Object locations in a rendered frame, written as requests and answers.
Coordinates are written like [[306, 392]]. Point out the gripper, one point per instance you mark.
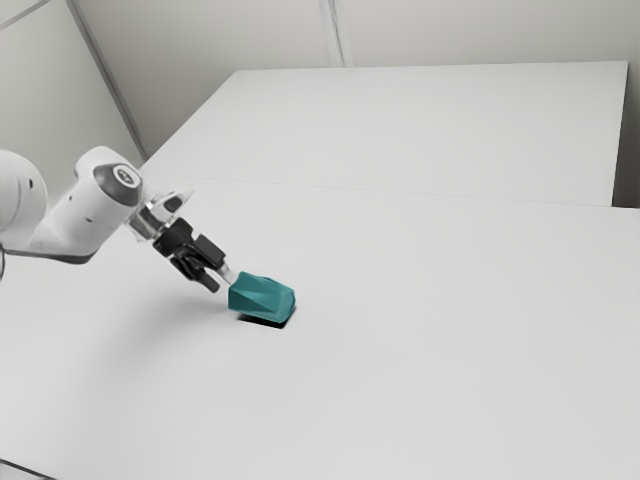
[[186, 243]]

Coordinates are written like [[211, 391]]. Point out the teal faceted mug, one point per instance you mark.
[[262, 299]]

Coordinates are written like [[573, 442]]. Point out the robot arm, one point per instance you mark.
[[85, 210]]

